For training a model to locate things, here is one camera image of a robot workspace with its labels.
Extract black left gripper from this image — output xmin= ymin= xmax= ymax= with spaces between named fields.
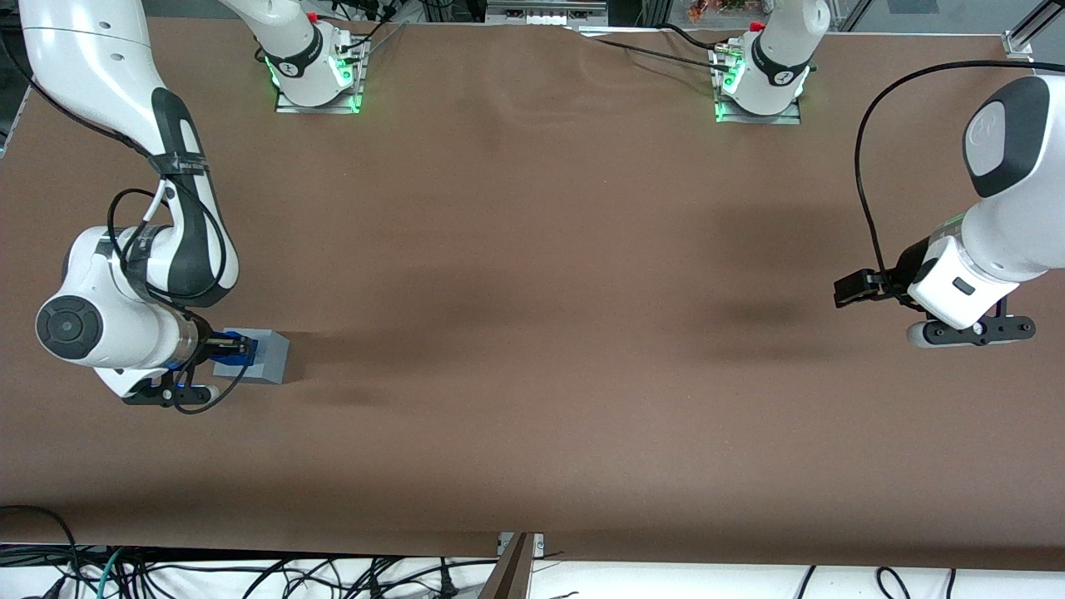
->
xmin=835 ymin=238 xmax=934 ymax=309

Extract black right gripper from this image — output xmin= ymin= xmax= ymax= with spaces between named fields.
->
xmin=179 ymin=320 xmax=249 ymax=375

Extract blue plastic part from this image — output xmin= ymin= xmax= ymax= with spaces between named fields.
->
xmin=212 ymin=330 xmax=256 ymax=368

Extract gray square base block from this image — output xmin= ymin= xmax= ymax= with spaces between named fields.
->
xmin=212 ymin=329 xmax=291 ymax=386

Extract brown table cover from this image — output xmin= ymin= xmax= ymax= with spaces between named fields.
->
xmin=0 ymin=15 xmax=1065 ymax=572

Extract diagonal aluminium profile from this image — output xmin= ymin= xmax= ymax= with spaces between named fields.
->
xmin=1011 ymin=0 xmax=1065 ymax=51

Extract orange background object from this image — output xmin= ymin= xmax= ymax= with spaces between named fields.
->
xmin=687 ymin=0 xmax=750 ymax=22

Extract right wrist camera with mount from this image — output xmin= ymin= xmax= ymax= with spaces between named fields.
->
xmin=121 ymin=379 xmax=220 ymax=409

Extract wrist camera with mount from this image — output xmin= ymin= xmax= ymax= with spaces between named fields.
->
xmin=905 ymin=314 xmax=1038 ymax=349
xmin=121 ymin=379 xmax=220 ymax=409

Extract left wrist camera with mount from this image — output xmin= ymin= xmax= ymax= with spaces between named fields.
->
xmin=905 ymin=314 xmax=1038 ymax=349

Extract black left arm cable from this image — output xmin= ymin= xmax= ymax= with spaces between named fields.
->
xmin=855 ymin=60 xmax=1065 ymax=292

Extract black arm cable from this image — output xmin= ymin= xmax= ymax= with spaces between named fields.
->
xmin=0 ymin=33 xmax=255 ymax=415
xmin=855 ymin=60 xmax=1065 ymax=292

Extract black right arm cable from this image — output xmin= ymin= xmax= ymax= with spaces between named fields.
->
xmin=0 ymin=33 xmax=255 ymax=415

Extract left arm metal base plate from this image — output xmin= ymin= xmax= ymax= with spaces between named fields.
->
xmin=711 ymin=46 xmax=804 ymax=126

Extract black looping floor cable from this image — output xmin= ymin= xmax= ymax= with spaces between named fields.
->
xmin=0 ymin=505 xmax=80 ymax=583

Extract teal floor cable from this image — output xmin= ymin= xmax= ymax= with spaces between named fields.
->
xmin=92 ymin=547 xmax=126 ymax=599

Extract tangled black floor cables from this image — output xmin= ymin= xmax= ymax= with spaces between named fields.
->
xmin=0 ymin=545 xmax=500 ymax=599

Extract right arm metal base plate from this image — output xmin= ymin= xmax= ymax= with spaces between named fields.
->
xmin=275 ymin=37 xmax=367 ymax=115

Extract thick black base cable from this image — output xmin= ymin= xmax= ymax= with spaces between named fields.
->
xmin=657 ymin=23 xmax=741 ymax=52

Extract thin black base cable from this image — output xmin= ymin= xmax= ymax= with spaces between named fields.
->
xmin=574 ymin=32 xmax=733 ymax=72

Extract black right base cable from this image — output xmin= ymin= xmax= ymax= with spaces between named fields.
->
xmin=329 ymin=0 xmax=409 ymax=59

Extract aluminium profile with bracket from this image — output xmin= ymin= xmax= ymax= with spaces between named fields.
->
xmin=477 ymin=532 xmax=547 ymax=599

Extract aluminium frame rail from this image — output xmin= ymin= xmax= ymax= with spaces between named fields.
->
xmin=485 ymin=0 xmax=610 ymax=26

